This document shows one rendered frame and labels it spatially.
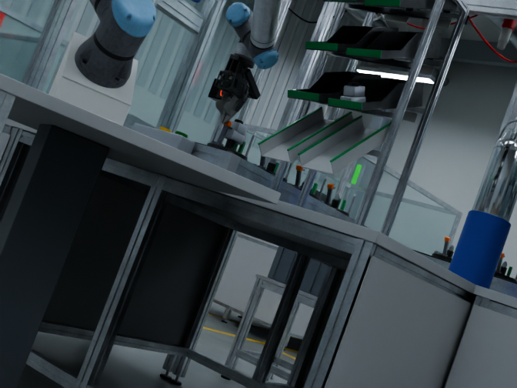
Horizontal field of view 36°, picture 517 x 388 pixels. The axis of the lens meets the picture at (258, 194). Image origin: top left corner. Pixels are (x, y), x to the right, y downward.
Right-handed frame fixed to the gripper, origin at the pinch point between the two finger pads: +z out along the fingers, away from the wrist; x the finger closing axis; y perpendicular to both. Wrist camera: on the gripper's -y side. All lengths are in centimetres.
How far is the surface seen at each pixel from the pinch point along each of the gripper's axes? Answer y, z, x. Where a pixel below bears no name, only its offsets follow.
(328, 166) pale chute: 1.9, 6.1, 43.8
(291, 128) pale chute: -4.9, -3.4, 21.8
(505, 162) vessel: -80, -26, 61
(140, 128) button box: 18.6, 12.6, -15.4
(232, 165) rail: 9.6, 14.4, 17.0
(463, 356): -54, 43, 79
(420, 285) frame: -14, 29, 75
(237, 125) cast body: -4.3, -0.1, 1.7
